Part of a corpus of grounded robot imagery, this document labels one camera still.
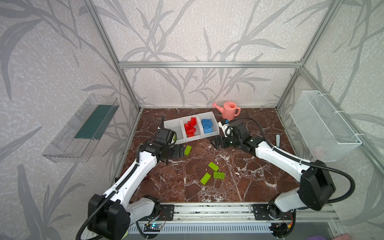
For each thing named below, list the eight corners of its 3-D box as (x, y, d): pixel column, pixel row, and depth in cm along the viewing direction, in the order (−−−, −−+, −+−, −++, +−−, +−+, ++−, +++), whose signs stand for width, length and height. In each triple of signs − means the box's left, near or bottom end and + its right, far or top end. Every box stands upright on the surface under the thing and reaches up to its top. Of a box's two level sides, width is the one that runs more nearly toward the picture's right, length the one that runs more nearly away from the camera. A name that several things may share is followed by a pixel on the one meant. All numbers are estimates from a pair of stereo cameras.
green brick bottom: (199, 181, 86) (199, 180, 84) (206, 173, 89) (206, 171, 87) (204, 185, 84) (204, 184, 83) (211, 176, 87) (211, 175, 86)
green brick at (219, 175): (213, 179, 87) (214, 177, 85) (213, 173, 89) (213, 171, 87) (224, 179, 87) (225, 177, 85) (224, 173, 89) (224, 171, 87)
